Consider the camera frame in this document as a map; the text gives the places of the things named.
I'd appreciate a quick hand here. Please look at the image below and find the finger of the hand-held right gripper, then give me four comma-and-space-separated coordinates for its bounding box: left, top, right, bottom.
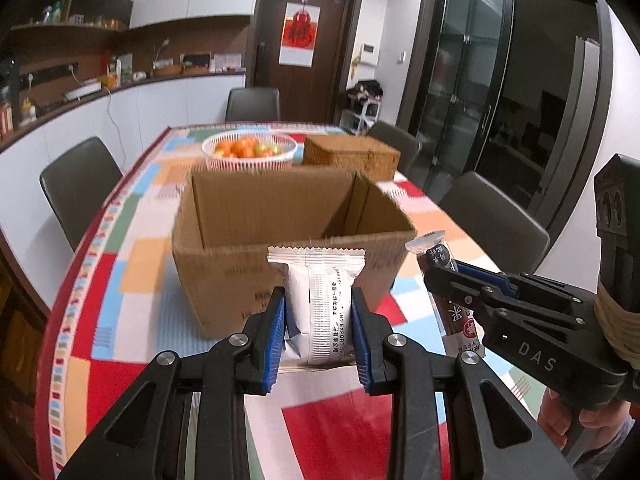
424, 266, 588, 333
454, 261, 598, 313

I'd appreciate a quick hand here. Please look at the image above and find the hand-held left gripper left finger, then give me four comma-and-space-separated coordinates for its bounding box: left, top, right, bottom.
57, 286, 289, 480

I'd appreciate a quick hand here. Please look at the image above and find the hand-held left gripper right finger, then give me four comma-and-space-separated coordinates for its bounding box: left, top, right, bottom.
350, 286, 581, 480

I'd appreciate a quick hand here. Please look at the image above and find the brown sausage stick packet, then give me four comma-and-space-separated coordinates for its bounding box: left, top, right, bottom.
405, 230, 488, 358

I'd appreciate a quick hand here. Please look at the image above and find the silver snack packet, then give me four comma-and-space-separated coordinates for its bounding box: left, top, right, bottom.
266, 246, 366, 368

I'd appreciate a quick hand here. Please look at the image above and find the cardboard box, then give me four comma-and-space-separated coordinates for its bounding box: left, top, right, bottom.
171, 166, 418, 340

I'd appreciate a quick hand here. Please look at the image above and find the person's right hand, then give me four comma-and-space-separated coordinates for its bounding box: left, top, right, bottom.
537, 389, 638, 466

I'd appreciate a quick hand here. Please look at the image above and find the dark grey dining chair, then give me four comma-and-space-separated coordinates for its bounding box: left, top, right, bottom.
366, 120, 422, 176
40, 136, 123, 252
225, 87, 281, 123
437, 170, 551, 273

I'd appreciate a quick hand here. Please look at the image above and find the brown wicker box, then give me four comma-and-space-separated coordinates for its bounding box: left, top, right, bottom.
302, 134, 402, 182

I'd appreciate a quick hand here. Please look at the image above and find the colourful patchwork tablecloth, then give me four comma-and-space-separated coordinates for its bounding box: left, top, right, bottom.
34, 122, 551, 480

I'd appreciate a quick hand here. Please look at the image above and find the grey sliding door panel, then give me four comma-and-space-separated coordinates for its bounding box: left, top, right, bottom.
530, 35, 601, 221

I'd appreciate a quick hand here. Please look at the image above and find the white plastic fruit basket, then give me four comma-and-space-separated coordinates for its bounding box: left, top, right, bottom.
202, 131, 298, 172

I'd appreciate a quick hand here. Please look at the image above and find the white trolley rack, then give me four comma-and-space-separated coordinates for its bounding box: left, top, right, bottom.
340, 97, 381, 136

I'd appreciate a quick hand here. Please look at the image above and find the pile of orange fruits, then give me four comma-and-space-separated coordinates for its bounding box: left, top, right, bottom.
214, 137, 282, 158

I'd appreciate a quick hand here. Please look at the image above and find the black bag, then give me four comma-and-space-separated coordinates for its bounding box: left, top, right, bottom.
346, 80, 385, 101

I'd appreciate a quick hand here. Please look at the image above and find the black framed glass door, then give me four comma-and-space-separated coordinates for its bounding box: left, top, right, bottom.
397, 0, 516, 201

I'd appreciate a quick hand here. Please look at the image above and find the dark brown door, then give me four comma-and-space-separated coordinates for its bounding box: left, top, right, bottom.
250, 0, 363, 123

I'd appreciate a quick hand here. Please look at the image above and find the white counter cabinet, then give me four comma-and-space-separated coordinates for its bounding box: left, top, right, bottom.
0, 67, 247, 241

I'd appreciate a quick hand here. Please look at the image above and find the black tablet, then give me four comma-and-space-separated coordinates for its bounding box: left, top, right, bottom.
181, 52, 211, 73

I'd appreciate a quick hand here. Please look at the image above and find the white round appliance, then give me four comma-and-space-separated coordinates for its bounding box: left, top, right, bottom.
62, 80, 103, 101

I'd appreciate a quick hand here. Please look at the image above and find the red and white wall calendar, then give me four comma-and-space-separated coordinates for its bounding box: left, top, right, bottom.
278, 1, 321, 67

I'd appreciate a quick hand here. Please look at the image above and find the wooden wall shelf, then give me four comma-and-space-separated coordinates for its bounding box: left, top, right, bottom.
10, 0, 128, 33

